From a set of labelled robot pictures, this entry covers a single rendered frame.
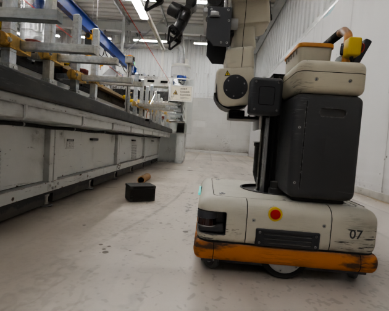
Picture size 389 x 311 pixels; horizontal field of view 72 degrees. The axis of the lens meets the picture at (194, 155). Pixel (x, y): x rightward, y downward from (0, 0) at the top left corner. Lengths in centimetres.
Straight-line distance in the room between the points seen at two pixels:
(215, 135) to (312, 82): 1085
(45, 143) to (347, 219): 165
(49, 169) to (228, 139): 1042
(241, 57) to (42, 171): 135
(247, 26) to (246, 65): 18
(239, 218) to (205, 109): 1102
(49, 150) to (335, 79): 159
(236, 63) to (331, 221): 72
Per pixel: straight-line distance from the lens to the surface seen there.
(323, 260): 112
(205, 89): 1209
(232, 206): 100
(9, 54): 125
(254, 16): 132
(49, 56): 145
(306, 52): 129
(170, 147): 570
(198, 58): 1240
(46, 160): 189
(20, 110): 132
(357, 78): 116
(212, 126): 1187
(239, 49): 123
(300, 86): 108
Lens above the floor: 48
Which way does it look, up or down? 3 degrees down
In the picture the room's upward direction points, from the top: 4 degrees clockwise
